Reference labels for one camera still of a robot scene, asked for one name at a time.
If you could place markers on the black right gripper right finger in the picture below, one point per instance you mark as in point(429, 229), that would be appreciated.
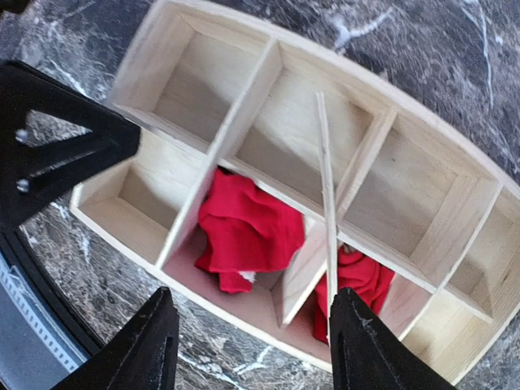
point(365, 354)

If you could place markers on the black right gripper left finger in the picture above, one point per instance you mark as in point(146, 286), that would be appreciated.
point(142, 355)

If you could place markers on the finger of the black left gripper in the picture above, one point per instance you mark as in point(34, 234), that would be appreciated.
point(33, 176)

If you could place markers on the red snowflake santa sock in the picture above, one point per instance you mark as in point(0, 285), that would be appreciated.
point(369, 279)

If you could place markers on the plain red sock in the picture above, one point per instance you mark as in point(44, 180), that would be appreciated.
point(248, 231)

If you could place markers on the wooden compartment tray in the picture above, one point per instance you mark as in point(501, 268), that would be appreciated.
point(365, 164)

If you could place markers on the black front table rail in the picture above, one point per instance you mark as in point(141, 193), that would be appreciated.
point(17, 252)

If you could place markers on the white slotted cable duct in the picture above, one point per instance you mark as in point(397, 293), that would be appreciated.
point(38, 319)

